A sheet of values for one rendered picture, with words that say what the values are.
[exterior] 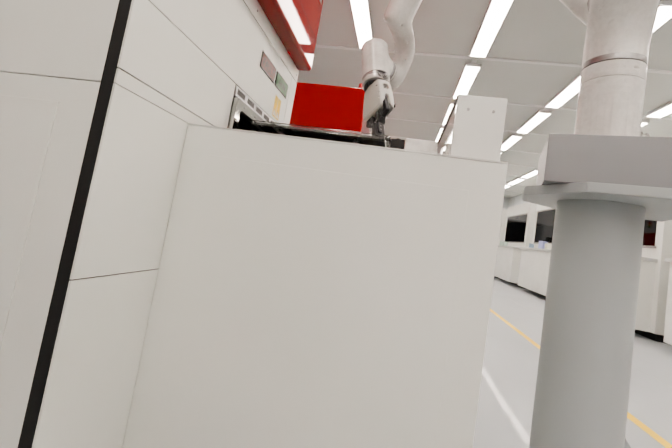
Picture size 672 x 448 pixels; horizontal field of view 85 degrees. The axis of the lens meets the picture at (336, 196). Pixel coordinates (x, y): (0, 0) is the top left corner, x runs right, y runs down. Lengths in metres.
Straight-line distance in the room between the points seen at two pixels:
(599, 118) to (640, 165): 0.15
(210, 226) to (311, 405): 0.38
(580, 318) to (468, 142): 0.42
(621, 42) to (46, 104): 1.09
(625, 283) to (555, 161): 0.27
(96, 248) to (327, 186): 0.39
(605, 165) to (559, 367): 0.41
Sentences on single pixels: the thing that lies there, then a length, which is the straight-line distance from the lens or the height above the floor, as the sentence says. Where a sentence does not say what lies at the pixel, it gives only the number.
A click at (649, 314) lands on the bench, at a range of 5.58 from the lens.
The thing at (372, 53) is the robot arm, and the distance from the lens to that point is 1.19.
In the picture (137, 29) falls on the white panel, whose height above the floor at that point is 0.92.
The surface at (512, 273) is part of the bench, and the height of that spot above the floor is 0.28.
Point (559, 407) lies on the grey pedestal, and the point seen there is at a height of 0.38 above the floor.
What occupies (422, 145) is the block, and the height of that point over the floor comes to 0.89.
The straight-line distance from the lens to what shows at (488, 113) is 0.79.
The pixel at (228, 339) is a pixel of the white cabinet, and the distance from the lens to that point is 0.76.
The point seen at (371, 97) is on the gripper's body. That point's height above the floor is 1.05.
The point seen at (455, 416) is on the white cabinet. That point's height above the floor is 0.38.
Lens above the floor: 0.66
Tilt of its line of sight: 5 degrees up
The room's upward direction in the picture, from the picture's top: 9 degrees clockwise
